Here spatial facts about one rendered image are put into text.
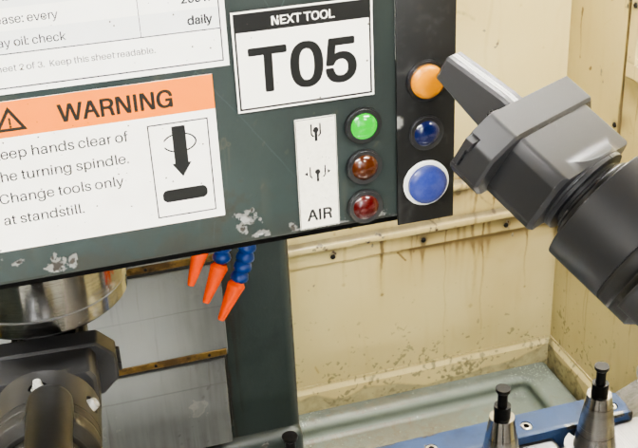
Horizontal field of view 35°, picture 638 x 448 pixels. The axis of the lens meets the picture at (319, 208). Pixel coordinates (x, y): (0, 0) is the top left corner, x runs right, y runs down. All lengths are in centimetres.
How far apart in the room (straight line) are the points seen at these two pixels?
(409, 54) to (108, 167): 22
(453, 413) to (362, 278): 38
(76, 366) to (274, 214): 26
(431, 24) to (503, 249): 145
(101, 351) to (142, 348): 60
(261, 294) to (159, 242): 85
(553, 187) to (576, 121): 7
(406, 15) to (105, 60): 21
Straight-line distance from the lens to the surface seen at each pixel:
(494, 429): 105
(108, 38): 66
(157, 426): 161
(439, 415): 221
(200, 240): 73
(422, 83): 72
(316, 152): 72
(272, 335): 160
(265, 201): 72
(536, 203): 65
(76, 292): 88
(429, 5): 71
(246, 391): 165
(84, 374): 89
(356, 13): 70
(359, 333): 210
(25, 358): 92
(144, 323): 150
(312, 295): 202
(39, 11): 66
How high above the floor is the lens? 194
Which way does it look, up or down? 26 degrees down
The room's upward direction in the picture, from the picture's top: 3 degrees counter-clockwise
